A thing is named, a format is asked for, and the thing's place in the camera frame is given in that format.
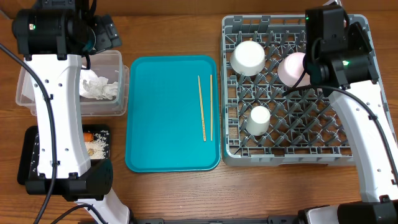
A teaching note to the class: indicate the teal plastic tray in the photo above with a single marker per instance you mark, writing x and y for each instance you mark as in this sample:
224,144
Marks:
164,131

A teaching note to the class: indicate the pile of rice and peanuts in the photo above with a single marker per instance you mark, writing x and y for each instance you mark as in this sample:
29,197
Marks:
73,152

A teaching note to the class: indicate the grey dishwasher rack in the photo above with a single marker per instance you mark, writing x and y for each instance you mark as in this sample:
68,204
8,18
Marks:
303,129

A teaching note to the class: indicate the pink bowl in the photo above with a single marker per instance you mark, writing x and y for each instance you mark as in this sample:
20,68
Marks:
291,68

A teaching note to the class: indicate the white cup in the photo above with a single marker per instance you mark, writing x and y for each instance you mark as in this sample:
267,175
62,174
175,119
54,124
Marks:
258,121

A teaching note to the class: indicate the clear plastic bin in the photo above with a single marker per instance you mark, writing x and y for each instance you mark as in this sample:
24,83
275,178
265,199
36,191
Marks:
107,64

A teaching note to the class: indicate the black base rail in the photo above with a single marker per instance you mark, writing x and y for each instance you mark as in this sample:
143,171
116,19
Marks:
284,219

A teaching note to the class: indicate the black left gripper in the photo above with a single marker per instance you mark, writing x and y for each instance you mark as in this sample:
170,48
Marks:
106,33

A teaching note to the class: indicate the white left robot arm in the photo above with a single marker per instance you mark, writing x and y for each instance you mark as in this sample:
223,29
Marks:
55,40

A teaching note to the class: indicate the white bowl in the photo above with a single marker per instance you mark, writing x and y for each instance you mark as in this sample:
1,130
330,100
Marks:
248,58

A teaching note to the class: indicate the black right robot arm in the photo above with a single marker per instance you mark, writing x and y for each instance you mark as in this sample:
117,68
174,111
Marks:
340,61

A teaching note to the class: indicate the orange carrot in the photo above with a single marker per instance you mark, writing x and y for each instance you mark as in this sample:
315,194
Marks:
88,137

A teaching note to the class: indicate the black tray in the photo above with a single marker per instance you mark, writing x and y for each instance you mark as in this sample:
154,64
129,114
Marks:
99,130

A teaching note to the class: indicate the aluminium foil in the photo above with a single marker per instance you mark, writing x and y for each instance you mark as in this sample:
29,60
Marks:
109,91

